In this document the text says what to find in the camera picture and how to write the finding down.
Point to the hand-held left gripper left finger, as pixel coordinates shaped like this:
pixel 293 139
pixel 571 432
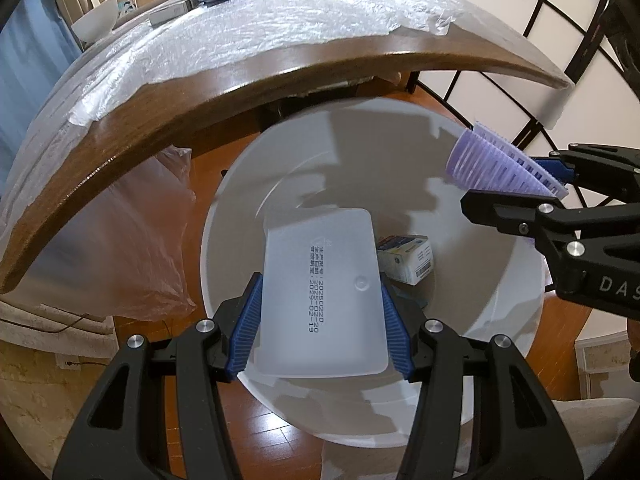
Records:
pixel 246 330

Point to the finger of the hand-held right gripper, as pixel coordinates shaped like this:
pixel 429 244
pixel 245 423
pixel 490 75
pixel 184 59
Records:
pixel 500 207
pixel 552 167

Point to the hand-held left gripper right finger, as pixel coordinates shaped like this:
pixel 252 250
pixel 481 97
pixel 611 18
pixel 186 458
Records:
pixel 397 335

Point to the purple wrapper with striped edge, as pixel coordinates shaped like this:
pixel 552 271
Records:
pixel 480 165

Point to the medicine box with red stripe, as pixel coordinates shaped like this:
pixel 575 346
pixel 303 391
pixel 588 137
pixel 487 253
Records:
pixel 410 265

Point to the translucent white plastic tray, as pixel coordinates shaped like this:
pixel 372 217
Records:
pixel 320 310

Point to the white round trash bin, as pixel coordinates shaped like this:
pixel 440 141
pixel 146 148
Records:
pixel 350 160

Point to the pink translucent plastic bag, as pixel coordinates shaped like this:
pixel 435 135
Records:
pixel 155 250

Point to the beige cushion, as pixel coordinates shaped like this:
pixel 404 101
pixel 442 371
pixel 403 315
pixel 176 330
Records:
pixel 590 430

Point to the white fabric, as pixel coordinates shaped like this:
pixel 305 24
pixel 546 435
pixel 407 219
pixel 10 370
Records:
pixel 40 340

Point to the wooden table with plastic cover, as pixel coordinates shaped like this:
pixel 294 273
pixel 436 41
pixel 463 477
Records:
pixel 275 25

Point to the white flat box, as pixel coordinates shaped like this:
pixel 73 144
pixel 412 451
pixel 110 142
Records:
pixel 170 14

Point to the white footed bowl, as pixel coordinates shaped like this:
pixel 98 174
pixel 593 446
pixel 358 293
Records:
pixel 95 22

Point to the small photo print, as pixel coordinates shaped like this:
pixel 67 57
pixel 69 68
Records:
pixel 127 5

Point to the blue curtain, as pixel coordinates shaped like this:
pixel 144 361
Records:
pixel 30 35

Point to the white partition with black frame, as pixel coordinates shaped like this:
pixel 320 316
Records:
pixel 500 35

